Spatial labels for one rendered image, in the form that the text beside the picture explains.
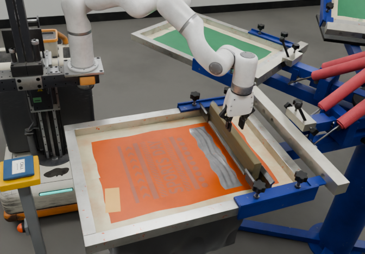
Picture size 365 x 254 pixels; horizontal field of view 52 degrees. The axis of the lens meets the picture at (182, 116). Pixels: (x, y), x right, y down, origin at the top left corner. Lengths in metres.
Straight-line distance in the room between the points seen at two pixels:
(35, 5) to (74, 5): 3.56
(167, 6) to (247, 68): 0.33
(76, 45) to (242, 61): 0.68
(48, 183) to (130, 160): 1.01
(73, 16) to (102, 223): 0.77
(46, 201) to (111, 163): 1.03
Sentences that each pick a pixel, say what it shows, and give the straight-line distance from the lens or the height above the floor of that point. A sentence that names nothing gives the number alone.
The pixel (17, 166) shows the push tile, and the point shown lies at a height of 0.97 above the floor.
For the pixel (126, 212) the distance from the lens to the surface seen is 1.25.
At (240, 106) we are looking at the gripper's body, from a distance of 1.34.
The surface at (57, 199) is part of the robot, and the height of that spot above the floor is 0.18.
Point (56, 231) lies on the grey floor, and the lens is 2.48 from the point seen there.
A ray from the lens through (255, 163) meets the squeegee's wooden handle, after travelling 1.31.
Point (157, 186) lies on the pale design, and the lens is 1.33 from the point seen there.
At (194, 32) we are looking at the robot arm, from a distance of 1.26.
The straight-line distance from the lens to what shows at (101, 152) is 1.47.
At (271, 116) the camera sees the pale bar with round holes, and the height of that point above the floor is 1.03.
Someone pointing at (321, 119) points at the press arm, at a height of 1.04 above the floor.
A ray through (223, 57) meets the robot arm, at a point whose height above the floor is 1.37.
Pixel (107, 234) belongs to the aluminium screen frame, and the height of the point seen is 0.99.
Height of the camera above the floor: 1.92
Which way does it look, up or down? 36 degrees down
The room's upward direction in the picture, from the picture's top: 4 degrees clockwise
